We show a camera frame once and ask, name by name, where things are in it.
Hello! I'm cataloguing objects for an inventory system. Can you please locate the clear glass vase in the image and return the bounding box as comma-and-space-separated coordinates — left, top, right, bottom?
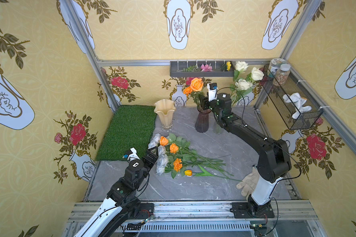
213, 114, 224, 135

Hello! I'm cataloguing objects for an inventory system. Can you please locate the orange rose stem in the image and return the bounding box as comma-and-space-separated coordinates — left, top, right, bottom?
190, 78, 205, 110

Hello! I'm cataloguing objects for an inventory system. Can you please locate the yellow flower in tray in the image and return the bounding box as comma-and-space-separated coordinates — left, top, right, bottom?
226, 61, 231, 71

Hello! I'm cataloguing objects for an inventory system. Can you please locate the pale blue rose middle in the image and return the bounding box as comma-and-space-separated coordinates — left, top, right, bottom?
157, 146, 169, 168

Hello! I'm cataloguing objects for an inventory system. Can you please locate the orange rose middle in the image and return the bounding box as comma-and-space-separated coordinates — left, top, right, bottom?
169, 143, 180, 154

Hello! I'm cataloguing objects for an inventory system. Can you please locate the beige work glove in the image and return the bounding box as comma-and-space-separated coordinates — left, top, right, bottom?
236, 166, 259, 198

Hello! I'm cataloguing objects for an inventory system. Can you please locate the cream ruffled vase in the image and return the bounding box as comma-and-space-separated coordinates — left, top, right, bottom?
154, 99, 176, 131

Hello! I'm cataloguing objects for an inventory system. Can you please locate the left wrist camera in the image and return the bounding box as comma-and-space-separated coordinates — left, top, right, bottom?
123, 148, 140, 163

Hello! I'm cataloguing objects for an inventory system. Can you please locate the yellow orange tulip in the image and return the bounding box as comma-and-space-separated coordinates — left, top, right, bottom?
184, 170, 239, 181

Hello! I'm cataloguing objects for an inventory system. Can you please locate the bottle with colourful beads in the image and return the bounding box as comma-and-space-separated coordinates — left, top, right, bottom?
273, 64, 291, 87

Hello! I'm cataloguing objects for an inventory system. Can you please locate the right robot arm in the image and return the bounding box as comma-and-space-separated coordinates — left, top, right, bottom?
199, 93, 292, 206

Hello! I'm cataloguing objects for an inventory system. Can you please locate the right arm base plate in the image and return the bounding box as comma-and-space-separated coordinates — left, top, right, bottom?
230, 202, 275, 219

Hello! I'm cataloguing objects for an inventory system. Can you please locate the orange rose near mat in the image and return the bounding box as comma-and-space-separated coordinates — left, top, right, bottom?
159, 136, 169, 146

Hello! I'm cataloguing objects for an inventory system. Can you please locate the green artificial grass mat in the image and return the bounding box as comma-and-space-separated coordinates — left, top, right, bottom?
96, 105, 157, 161

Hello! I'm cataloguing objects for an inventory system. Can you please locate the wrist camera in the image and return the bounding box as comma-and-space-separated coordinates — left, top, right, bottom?
123, 148, 140, 163
207, 83, 218, 102

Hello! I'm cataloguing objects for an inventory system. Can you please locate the glass jar with white lid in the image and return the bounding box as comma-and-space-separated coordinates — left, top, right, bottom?
267, 58, 287, 78

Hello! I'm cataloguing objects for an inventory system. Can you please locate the purple glass vase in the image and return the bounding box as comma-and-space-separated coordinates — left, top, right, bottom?
195, 107, 211, 133

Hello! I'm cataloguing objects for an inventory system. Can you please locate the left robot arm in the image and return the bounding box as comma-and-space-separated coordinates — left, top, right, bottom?
75, 146, 158, 237

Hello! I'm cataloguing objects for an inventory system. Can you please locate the orange marigold stem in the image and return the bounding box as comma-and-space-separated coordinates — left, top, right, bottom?
183, 87, 193, 96

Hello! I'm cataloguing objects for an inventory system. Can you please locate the pink flower in tray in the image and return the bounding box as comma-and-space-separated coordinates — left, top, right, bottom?
200, 64, 213, 72

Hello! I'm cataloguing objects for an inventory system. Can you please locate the pale blue rose top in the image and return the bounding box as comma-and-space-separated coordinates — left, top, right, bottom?
148, 133, 161, 149

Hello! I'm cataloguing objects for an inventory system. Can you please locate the black wire wall basket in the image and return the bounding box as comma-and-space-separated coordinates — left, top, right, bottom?
261, 65, 323, 130

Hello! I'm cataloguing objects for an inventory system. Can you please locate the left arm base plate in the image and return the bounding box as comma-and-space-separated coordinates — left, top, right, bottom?
130, 202, 154, 220

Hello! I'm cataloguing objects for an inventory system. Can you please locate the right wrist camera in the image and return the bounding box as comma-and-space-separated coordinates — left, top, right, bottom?
207, 83, 218, 102

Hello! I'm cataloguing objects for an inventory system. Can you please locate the white cloth in basket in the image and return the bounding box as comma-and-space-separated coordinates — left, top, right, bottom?
282, 93, 312, 119

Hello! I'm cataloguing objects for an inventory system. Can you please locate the grey wall planter tray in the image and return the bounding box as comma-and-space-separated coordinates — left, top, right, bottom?
170, 60, 234, 78

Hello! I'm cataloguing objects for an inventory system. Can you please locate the white rose stem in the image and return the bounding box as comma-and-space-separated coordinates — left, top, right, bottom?
230, 61, 264, 106

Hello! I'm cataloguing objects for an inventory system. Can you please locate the orange marigold lower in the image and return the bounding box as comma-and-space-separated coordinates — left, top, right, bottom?
173, 158, 183, 172

